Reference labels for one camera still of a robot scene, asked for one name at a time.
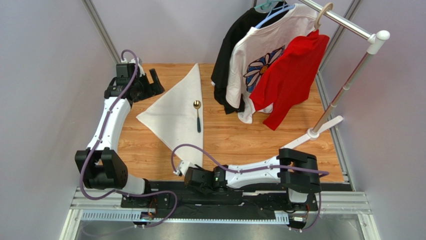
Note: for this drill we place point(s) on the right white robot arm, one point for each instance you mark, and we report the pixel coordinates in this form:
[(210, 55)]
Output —
[(294, 170)]

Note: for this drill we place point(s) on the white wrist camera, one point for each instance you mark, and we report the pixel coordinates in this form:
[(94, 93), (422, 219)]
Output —
[(183, 167), (131, 65)]

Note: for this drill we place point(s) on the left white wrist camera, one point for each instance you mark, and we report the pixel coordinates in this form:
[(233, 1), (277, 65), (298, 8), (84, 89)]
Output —
[(131, 65)]

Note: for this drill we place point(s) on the white cloth napkin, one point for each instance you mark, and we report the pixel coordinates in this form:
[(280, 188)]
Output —
[(173, 118)]

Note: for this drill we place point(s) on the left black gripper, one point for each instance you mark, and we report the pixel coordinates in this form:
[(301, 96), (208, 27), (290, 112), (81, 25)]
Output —
[(155, 89)]

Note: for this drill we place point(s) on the white flower print t-shirt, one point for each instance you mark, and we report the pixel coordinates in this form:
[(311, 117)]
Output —
[(258, 49)]

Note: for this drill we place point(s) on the black t-shirt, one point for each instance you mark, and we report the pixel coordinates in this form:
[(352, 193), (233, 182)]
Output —
[(220, 72)]

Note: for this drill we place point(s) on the blue hanger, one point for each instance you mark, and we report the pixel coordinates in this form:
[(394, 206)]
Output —
[(275, 12)]

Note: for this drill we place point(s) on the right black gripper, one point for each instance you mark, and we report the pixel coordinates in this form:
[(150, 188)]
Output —
[(192, 176)]

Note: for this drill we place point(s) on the teal hanger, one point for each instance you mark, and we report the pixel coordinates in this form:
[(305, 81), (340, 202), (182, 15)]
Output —
[(268, 6)]

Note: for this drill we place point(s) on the wooden hanger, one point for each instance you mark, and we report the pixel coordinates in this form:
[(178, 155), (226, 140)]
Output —
[(327, 7)]

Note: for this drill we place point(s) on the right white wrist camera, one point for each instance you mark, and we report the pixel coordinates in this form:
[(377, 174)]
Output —
[(183, 167)]

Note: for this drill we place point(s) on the gold spoon green handle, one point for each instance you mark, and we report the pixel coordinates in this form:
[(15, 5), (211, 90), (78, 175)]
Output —
[(197, 106)]

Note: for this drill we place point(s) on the red t-shirt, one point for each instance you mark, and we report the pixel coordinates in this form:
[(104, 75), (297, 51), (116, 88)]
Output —
[(288, 81)]

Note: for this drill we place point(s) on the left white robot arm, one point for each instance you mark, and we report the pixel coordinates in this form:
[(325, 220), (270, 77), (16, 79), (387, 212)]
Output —
[(99, 164)]

